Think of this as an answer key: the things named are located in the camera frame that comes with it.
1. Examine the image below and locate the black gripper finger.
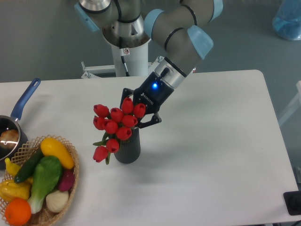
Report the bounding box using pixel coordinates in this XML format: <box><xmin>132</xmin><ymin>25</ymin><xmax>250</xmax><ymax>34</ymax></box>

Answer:
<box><xmin>137</xmin><ymin>113</ymin><xmax>162</xmax><ymax>129</ymax></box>
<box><xmin>120</xmin><ymin>88</ymin><xmax>134</xmax><ymax>109</ymax></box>

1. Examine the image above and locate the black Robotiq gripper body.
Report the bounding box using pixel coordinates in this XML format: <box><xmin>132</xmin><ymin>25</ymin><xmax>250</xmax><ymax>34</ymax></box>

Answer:
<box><xmin>133</xmin><ymin>72</ymin><xmax>174</xmax><ymax>114</ymax></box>

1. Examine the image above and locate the red tulip bouquet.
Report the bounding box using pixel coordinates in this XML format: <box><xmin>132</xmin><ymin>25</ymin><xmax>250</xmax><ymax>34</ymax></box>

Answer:
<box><xmin>93</xmin><ymin>100</ymin><xmax>146</xmax><ymax>164</ymax></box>

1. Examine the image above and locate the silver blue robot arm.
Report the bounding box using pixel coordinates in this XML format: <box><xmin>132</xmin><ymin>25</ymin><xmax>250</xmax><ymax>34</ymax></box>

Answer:
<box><xmin>74</xmin><ymin>0</ymin><xmax>223</xmax><ymax>128</ymax></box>

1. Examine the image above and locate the dark grey ribbed vase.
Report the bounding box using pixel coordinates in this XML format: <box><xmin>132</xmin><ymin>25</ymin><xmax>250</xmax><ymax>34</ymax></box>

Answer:
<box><xmin>114</xmin><ymin>129</ymin><xmax>141</xmax><ymax>164</ymax></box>

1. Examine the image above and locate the yellow squash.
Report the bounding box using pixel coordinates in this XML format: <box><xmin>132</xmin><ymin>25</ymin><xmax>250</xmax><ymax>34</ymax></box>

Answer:
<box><xmin>40</xmin><ymin>137</ymin><xmax>75</xmax><ymax>170</ymax></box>

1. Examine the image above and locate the purple sweet potato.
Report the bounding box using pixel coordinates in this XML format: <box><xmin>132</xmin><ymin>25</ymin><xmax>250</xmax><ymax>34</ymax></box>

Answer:
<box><xmin>58</xmin><ymin>169</ymin><xmax>75</xmax><ymax>192</ymax></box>

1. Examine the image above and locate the green bok choy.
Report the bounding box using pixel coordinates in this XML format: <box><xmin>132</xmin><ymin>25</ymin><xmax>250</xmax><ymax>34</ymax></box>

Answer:
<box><xmin>28</xmin><ymin>156</ymin><xmax>62</xmax><ymax>214</ymax></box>

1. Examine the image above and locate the bread roll in pan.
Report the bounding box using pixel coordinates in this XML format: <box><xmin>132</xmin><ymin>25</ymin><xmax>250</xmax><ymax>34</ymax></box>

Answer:
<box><xmin>0</xmin><ymin>129</ymin><xmax>19</xmax><ymax>150</ymax></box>

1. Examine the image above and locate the white garlic bulb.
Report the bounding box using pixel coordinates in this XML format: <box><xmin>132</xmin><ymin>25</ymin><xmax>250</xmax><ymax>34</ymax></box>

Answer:
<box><xmin>46</xmin><ymin>190</ymin><xmax>69</xmax><ymax>213</ymax></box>

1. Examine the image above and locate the dark green cucumber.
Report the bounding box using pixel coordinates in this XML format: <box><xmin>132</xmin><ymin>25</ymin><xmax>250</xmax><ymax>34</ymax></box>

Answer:
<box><xmin>14</xmin><ymin>149</ymin><xmax>44</xmax><ymax>184</ymax></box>

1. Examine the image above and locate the yellow banana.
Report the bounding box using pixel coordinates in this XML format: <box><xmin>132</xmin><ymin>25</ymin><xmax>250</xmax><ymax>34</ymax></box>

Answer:
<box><xmin>5</xmin><ymin>158</ymin><xmax>33</xmax><ymax>185</ymax></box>

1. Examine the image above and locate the woven wicker basket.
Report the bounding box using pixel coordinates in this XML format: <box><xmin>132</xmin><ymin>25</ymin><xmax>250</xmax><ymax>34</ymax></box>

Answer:
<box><xmin>11</xmin><ymin>135</ymin><xmax>79</xmax><ymax>226</ymax></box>

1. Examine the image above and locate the blue plastic bag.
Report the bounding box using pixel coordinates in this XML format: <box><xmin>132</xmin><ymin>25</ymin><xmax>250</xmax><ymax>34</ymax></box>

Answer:
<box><xmin>272</xmin><ymin>0</ymin><xmax>301</xmax><ymax>40</ymax></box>

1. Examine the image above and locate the yellow bell pepper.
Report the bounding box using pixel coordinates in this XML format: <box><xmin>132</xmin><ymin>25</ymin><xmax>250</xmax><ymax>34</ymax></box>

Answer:
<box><xmin>0</xmin><ymin>179</ymin><xmax>31</xmax><ymax>202</ymax></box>

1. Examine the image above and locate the black device at table edge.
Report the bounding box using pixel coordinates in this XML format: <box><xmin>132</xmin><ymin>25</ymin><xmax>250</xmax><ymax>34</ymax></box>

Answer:
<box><xmin>283</xmin><ymin>191</ymin><xmax>301</xmax><ymax>216</ymax></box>

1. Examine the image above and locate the orange fruit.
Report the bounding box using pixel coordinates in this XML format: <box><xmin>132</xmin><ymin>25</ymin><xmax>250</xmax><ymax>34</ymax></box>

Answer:
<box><xmin>4</xmin><ymin>198</ymin><xmax>32</xmax><ymax>226</ymax></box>

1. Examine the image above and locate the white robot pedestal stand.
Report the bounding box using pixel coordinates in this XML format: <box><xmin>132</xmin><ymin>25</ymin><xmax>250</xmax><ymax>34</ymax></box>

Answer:
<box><xmin>81</xmin><ymin>41</ymin><xmax>164</xmax><ymax>79</ymax></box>

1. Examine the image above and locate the blue handled saucepan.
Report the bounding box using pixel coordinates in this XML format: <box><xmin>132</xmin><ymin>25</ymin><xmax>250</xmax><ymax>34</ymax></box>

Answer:
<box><xmin>0</xmin><ymin>78</ymin><xmax>41</xmax><ymax>170</ymax></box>

